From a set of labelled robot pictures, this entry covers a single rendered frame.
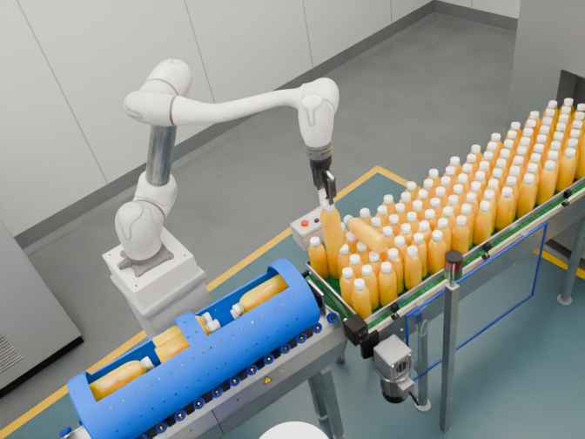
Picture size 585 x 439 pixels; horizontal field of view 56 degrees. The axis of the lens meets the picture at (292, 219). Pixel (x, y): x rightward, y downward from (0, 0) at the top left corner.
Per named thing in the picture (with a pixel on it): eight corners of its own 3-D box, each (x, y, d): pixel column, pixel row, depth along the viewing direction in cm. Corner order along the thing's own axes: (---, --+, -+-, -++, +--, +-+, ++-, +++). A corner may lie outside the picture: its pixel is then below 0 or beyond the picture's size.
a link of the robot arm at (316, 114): (332, 149, 176) (337, 125, 186) (326, 106, 166) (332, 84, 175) (299, 149, 179) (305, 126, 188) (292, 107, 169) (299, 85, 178)
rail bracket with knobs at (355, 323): (342, 334, 220) (339, 318, 213) (356, 325, 222) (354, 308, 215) (357, 351, 213) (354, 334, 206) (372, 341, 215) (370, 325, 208)
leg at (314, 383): (315, 414, 293) (297, 346, 251) (324, 408, 295) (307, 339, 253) (321, 422, 289) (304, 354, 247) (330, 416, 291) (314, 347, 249)
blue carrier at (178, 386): (91, 407, 207) (58, 366, 188) (286, 291, 234) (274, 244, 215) (116, 469, 188) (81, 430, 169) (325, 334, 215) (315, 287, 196)
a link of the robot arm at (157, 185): (127, 219, 241) (146, 186, 256) (163, 232, 242) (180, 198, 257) (137, 72, 185) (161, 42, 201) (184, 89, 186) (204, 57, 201)
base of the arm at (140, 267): (110, 258, 240) (107, 249, 236) (157, 234, 248) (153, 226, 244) (128, 283, 229) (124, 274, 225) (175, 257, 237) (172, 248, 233)
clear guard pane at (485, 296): (408, 381, 248) (406, 315, 216) (531, 294, 272) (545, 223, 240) (409, 382, 248) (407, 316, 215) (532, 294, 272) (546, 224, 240)
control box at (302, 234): (292, 239, 249) (289, 223, 242) (329, 219, 255) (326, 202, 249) (305, 252, 242) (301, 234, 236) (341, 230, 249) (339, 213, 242)
